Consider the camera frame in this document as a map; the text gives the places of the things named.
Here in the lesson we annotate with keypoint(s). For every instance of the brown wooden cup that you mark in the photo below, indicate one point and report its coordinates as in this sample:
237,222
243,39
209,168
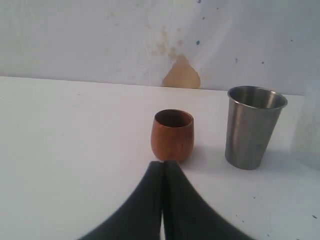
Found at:
172,135

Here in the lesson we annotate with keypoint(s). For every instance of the stainless steel cup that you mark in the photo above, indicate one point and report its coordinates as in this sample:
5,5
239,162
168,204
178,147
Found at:
253,113

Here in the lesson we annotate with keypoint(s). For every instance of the translucent plastic cup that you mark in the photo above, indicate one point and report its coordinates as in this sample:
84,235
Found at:
306,141

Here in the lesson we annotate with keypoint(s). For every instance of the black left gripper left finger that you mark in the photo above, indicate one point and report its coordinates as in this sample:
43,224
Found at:
140,216

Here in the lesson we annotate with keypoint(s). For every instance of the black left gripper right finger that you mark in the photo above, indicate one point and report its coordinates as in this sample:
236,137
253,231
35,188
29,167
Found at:
187,216

